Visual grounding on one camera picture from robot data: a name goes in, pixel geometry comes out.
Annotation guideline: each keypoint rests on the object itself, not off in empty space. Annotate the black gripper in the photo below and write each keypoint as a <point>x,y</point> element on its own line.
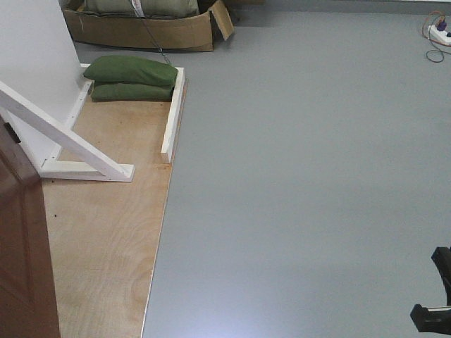
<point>436,320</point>

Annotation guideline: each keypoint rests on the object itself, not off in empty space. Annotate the brown wooden door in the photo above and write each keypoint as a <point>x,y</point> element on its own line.
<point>28,300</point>

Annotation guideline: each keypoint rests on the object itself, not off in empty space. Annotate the white power strip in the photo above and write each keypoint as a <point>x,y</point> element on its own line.
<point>440,37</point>

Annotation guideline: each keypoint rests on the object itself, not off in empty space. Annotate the white wooden edge batten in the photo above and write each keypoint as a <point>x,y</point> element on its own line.
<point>172,124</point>

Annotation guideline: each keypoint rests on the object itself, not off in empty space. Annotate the plywood base board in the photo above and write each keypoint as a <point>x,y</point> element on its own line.
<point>104,235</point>

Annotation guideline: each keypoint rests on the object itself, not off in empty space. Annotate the open flat cardboard box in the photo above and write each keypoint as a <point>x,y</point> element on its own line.
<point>196,33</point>

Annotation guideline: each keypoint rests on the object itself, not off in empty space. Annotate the lower green sandbag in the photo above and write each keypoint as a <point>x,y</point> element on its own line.
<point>130,92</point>

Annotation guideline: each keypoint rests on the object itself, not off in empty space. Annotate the green sandbag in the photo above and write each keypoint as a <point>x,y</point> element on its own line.
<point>131,69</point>
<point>130,92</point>

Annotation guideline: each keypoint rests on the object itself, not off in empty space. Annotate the upper green sandbag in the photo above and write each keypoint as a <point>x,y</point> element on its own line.
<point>131,69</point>

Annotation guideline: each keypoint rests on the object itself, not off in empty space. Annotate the white foreground panel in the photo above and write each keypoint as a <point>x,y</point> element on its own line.
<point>38,58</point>

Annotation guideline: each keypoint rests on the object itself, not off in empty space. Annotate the white wooden door frame stand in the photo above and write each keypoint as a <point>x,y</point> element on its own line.
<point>71,157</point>

